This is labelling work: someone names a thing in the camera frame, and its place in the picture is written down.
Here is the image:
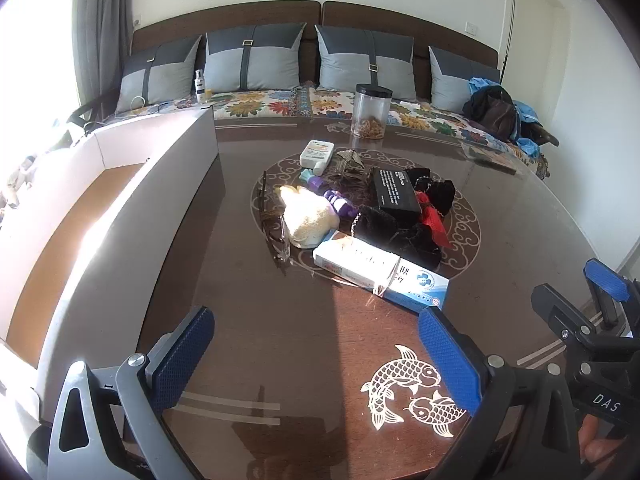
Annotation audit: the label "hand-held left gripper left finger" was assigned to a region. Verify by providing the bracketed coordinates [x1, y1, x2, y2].
[47, 305, 216, 480]

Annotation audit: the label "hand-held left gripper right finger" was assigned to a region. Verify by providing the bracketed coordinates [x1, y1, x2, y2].
[417, 306, 583, 480]

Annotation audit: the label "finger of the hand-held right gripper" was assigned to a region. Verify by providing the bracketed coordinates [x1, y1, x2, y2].
[584, 258, 632, 329]
[531, 284, 599, 357]

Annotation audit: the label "blue and white toothpaste box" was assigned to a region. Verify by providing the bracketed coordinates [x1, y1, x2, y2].
[375, 257, 451, 313]

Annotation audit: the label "white carton box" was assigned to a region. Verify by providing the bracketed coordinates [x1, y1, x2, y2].
[313, 232, 401, 291]

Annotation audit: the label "dark-framed eyeglasses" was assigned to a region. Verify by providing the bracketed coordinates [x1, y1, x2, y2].
[257, 170, 292, 263]

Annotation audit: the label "black fuzzy cloth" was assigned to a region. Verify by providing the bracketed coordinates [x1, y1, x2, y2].
[350, 205, 443, 271]

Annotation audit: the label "large white cardboard box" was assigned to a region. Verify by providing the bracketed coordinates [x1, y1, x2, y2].
[0, 105, 221, 441]

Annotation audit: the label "black printed box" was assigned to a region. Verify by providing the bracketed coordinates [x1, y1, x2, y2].
[369, 166, 423, 218]

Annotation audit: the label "cream plush glove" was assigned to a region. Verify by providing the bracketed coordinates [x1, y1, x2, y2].
[277, 185, 338, 250]

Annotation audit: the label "purple toy wand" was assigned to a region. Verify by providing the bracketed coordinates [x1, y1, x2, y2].
[299, 169, 360, 218]

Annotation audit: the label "brown patterned glass desktop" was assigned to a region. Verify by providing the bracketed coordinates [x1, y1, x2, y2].
[115, 115, 640, 480]

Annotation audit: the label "person's right hand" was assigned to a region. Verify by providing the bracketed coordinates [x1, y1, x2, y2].
[579, 412, 640, 463]

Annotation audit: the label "glossy magazine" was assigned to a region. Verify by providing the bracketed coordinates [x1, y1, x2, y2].
[460, 141, 518, 173]

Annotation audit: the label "black bag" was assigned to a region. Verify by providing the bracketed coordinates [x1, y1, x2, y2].
[462, 85, 521, 141]

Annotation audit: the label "blue garment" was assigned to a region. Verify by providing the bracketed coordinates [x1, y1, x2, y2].
[467, 76, 543, 158]

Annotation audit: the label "white door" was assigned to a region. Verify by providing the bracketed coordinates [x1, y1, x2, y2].
[500, 0, 571, 111]

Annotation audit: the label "white lotion bottle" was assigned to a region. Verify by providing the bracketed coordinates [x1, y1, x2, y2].
[299, 140, 335, 171]

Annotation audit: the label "clear jar with black lid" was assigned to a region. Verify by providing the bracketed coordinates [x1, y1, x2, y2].
[351, 83, 393, 139]

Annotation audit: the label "thin dark pole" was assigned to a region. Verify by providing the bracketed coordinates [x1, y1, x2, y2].
[502, 0, 517, 78]

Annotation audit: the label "floral sofa blanket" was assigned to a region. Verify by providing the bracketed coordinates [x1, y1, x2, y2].
[95, 85, 551, 177]

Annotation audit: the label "grey curtain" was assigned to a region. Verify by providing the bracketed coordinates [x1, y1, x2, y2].
[72, 0, 133, 126]

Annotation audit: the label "grey two-tone strap pillow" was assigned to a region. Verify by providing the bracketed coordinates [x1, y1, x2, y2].
[315, 25, 418, 101]
[116, 35, 203, 113]
[429, 46, 501, 113]
[204, 22, 307, 93]

